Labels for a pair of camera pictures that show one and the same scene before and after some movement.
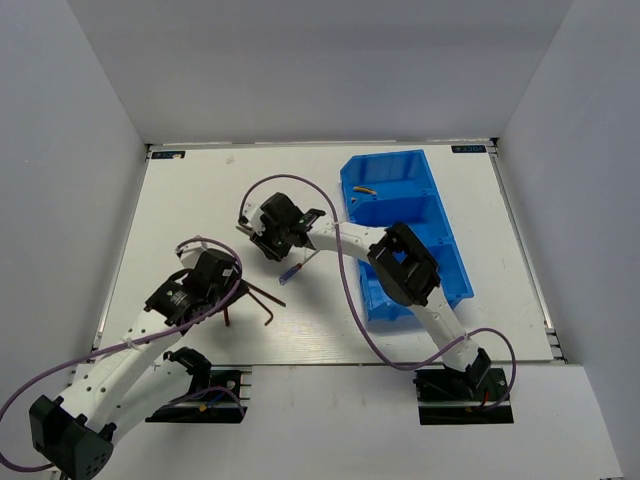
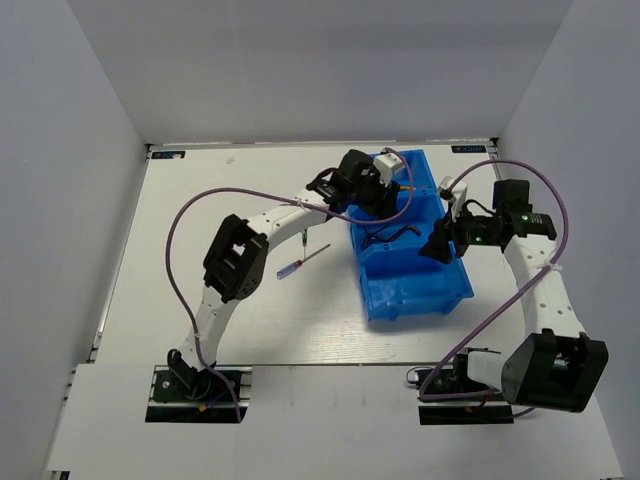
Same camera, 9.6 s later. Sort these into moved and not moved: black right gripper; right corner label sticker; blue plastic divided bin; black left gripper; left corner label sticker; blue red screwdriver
Moved: black left gripper; black right gripper; blue red screwdriver
Not moved: right corner label sticker; left corner label sticker; blue plastic divided bin
